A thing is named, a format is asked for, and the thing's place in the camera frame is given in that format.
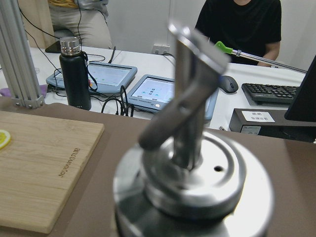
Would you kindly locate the glass sauce bottle metal spout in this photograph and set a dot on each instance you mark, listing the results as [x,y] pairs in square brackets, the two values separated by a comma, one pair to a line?
[181,180]

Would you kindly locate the blue teach pendant tablet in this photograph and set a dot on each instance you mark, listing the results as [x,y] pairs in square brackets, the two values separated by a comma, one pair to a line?
[103,78]
[151,93]

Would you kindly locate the black computer mouse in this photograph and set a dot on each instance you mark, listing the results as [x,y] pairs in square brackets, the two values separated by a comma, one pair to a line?
[228,84]

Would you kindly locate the black thermos bottle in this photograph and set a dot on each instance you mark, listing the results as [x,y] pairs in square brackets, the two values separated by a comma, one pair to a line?
[73,62]

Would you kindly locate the black keyboard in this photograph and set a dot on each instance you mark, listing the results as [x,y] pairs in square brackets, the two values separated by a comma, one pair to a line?
[268,93]

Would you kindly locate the bamboo cutting board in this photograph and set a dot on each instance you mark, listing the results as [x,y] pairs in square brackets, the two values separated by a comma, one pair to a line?
[40,167]

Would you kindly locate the seated person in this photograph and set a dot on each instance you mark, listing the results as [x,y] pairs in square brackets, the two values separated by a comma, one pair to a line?
[252,26]

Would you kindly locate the lemon slice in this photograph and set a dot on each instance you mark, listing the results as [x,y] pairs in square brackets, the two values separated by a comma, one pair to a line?
[5,138]

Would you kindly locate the purple cloth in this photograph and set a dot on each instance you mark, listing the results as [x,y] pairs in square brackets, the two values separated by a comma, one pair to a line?
[6,92]

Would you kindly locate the aluminium frame post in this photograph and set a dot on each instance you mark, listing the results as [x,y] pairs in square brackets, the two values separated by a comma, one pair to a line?
[15,58]

